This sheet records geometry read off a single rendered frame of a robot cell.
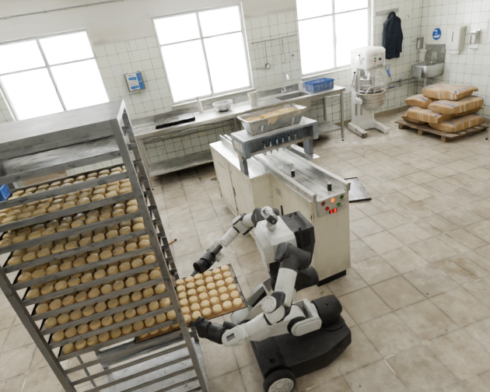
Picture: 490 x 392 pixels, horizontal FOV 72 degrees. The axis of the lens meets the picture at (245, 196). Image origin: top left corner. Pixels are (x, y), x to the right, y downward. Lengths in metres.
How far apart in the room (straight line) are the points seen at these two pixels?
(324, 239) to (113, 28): 4.35
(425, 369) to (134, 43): 5.23
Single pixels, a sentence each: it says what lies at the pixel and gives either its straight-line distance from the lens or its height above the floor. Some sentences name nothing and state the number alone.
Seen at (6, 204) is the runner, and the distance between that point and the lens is 1.55.
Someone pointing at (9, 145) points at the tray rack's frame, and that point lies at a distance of 1.43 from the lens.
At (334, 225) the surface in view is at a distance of 2.72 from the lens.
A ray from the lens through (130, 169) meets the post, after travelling 1.39.
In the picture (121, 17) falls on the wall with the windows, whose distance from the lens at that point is 5.77.
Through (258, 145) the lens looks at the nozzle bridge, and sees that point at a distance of 3.03.
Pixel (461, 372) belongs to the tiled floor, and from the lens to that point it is 2.63.
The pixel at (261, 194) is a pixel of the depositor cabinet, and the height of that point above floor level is 0.65.
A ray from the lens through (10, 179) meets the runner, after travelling 1.51.
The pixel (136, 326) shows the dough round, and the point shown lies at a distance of 1.91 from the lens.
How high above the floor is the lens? 2.05
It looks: 27 degrees down
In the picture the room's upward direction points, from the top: 10 degrees counter-clockwise
